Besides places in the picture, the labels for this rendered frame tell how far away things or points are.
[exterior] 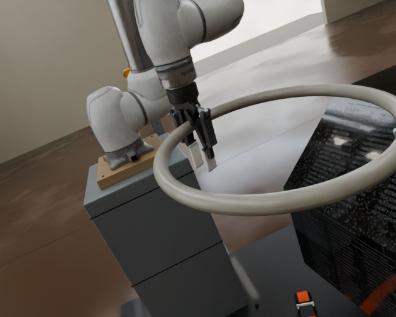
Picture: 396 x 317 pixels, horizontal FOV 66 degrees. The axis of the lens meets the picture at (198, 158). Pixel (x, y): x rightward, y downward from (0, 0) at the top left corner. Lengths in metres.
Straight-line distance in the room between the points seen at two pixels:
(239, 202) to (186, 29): 0.41
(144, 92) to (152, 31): 0.54
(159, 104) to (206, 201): 0.82
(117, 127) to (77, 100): 6.01
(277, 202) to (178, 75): 0.40
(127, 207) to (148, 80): 0.47
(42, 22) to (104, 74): 1.44
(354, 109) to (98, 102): 0.83
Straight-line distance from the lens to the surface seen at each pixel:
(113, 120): 1.15
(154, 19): 0.69
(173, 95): 0.73
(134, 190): 1.11
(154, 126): 2.24
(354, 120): 0.97
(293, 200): 0.42
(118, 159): 1.20
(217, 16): 0.77
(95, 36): 7.07
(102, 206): 1.13
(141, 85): 1.20
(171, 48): 0.69
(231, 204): 0.43
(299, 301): 1.51
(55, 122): 7.30
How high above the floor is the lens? 1.21
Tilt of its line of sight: 23 degrees down
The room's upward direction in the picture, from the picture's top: 22 degrees counter-clockwise
